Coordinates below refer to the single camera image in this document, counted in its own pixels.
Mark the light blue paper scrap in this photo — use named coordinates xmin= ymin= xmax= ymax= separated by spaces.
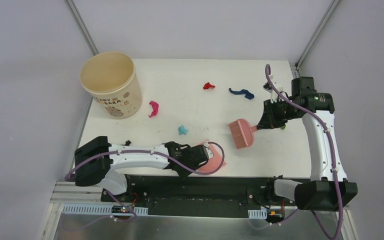
xmin=177 ymin=125 xmax=189 ymax=135

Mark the right aluminium frame post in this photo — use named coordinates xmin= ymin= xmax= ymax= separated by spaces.
xmin=294 ymin=0 xmax=342 ymax=72

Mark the magenta paper scrap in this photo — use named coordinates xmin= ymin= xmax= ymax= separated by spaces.
xmin=148 ymin=101 xmax=159 ymax=118

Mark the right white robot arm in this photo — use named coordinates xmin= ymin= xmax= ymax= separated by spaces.
xmin=257 ymin=77 xmax=358 ymax=212

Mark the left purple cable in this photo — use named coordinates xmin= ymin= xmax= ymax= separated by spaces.
xmin=59 ymin=141 xmax=226 ymax=233

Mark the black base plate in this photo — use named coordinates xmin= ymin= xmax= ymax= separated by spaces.
xmin=100 ymin=175 xmax=294 ymax=218

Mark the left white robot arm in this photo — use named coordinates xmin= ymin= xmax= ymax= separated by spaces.
xmin=69 ymin=136 xmax=215 ymax=203

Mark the long blue paper scrap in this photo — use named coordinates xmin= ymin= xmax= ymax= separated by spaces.
xmin=228 ymin=88 xmax=255 ymax=100

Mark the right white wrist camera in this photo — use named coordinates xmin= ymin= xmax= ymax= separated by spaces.
xmin=263 ymin=81 xmax=283 ymax=104

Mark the left aluminium frame post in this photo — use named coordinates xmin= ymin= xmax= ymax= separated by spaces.
xmin=64 ymin=0 xmax=100 ymax=56

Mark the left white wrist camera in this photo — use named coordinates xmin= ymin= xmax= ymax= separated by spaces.
xmin=202 ymin=141 xmax=211 ymax=151

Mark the beige paper bucket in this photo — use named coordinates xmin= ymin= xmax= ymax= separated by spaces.
xmin=80 ymin=51 xmax=143 ymax=119

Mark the red paper scrap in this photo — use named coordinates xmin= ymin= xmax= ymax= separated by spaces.
xmin=202 ymin=82 xmax=216 ymax=90

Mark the pink hand brush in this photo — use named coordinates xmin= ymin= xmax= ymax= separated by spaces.
xmin=227 ymin=118 xmax=258 ymax=150

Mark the aluminium front rail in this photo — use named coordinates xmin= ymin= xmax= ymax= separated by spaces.
xmin=50 ymin=181 xmax=349 ymax=210

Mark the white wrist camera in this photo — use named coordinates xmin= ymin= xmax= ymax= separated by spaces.
xmin=263 ymin=81 xmax=283 ymax=104
xmin=202 ymin=141 xmax=211 ymax=151

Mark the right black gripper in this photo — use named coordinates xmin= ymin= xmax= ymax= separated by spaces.
xmin=258 ymin=97 xmax=300 ymax=130

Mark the pink plastic dustpan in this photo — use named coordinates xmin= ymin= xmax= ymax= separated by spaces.
xmin=196 ymin=139 xmax=222 ymax=175

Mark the aluminium frame post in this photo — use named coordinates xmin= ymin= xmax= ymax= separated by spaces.
xmin=64 ymin=0 xmax=100 ymax=56
xmin=294 ymin=0 xmax=342 ymax=72

